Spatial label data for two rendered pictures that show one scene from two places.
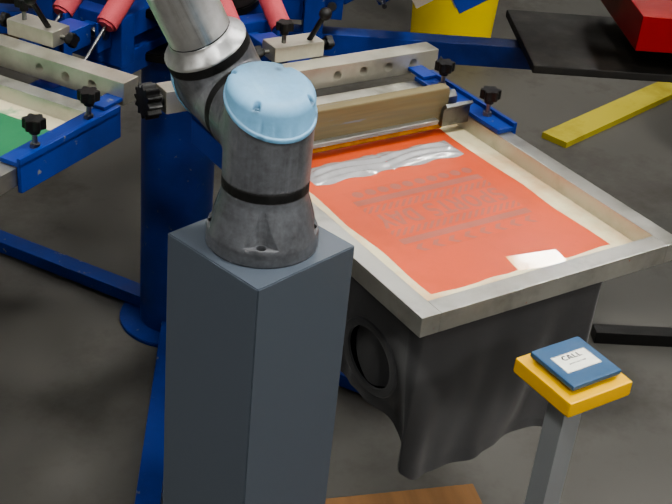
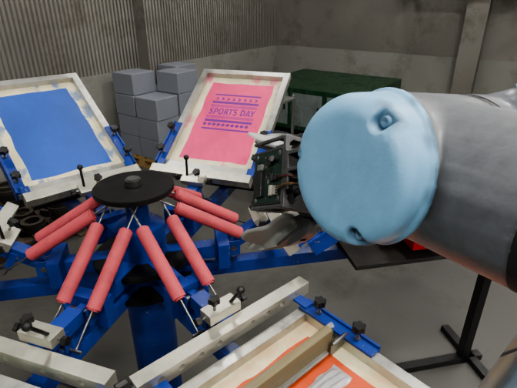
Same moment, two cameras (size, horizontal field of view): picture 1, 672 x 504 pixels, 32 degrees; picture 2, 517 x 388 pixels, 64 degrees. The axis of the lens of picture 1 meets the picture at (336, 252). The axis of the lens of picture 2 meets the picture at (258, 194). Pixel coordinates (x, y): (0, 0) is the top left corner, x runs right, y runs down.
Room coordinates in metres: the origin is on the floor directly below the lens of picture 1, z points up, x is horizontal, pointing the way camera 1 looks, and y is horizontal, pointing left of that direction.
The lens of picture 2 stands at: (1.36, 0.13, 1.99)
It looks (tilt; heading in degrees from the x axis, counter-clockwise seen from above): 26 degrees down; 354
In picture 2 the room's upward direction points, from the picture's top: straight up
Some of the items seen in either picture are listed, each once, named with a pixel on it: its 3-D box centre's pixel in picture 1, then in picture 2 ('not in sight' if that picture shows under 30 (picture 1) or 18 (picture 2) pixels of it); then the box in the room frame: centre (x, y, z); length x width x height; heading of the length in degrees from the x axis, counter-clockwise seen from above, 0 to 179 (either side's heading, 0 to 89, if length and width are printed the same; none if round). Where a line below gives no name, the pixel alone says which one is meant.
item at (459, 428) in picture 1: (499, 365); not in sight; (1.78, -0.32, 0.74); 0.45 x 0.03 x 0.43; 125
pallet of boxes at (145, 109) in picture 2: not in sight; (170, 113); (6.88, 0.72, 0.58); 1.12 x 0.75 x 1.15; 139
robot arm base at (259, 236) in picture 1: (263, 207); not in sight; (1.37, 0.10, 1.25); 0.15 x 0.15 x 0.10
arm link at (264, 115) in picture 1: (266, 124); not in sight; (1.37, 0.10, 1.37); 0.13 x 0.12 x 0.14; 31
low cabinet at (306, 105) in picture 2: not in sight; (328, 102); (8.12, -1.77, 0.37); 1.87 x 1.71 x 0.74; 49
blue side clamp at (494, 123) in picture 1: (462, 111); (336, 331); (2.38, -0.24, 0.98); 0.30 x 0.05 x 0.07; 35
